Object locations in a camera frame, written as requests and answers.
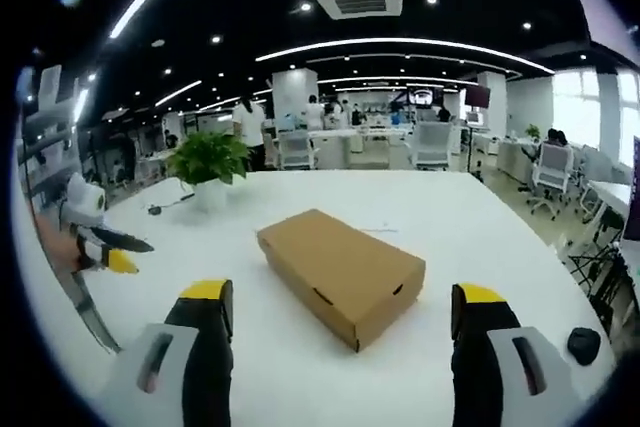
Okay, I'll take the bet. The dark red monitor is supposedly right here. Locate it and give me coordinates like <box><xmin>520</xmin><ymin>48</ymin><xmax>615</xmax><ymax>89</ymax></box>
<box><xmin>464</xmin><ymin>85</ymin><xmax>493</xmax><ymax>110</ymax></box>

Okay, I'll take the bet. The small black object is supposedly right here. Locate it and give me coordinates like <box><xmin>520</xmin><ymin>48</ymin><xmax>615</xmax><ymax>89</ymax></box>
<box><xmin>565</xmin><ymin>327</ymin><xmax>602</xmax><ymax>366</ymax></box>

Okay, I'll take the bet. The white mesh office chair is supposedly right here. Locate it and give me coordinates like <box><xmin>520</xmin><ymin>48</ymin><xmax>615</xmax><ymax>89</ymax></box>
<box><xmin>525</xmin><ymin>142</ymin><xmax>577</xmax><ymax>221</ymax></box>
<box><xmin>276</xmin><ymin>128</ymin><xmax>320</xmax><ymax>171</ymax></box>
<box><xmin>410</xmin><ymin>120</ymin><xmax>455</xmax><ymax>171</ymax></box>

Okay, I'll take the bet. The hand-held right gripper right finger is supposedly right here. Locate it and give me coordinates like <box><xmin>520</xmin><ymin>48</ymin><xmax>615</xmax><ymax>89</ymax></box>
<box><xmin>449</xmin><ymin>282</ymin><xmax>584</xmax><ymax>427</ymax></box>

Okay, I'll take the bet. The green potted plant white pot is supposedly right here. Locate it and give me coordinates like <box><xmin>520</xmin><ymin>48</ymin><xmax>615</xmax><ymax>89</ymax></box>
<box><xmin>163</xmin><ymin>130</ymin><xmax>252</xmax><ymax>214</ymax></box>

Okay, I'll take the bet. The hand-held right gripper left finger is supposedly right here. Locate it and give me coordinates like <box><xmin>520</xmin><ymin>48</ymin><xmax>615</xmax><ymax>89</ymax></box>
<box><xmin>102</xmin><ymin>277</ymin><xmax>235</xmax><ymax>427</ymax></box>

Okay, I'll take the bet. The black cable with plug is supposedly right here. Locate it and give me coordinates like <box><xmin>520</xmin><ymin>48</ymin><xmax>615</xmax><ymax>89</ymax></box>
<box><xmin>146</xmin><ymin>191</ymin><xmax>196</xmax><ymax>216</ymax></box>

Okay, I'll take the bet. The brown cardboard shoe box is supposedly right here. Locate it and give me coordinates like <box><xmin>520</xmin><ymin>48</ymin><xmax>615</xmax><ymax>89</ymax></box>
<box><xmin>255</xmin><ymin>208</ymin><xmax>427</xmax><ymax>354</ymax></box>

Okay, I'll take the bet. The wall screen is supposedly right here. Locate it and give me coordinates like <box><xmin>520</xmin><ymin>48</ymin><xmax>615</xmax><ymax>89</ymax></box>
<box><xmin>406</xmin><ymin>86</ymin><xmax>445</xmax><ymax>109</ymax></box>

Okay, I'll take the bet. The white office desk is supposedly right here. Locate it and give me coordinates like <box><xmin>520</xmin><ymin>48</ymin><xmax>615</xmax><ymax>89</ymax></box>
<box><xmin>582</xmin><ymin>178</ymin><xmax>634</xmax><ymax>253</ymax></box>

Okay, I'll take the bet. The long curved ceiling light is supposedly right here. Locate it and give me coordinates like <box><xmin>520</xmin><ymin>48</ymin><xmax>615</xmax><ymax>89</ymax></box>
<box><xmin>254</xmin><ymin>37</ymin><xmax>556</xmax><ymax>75</ymax></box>

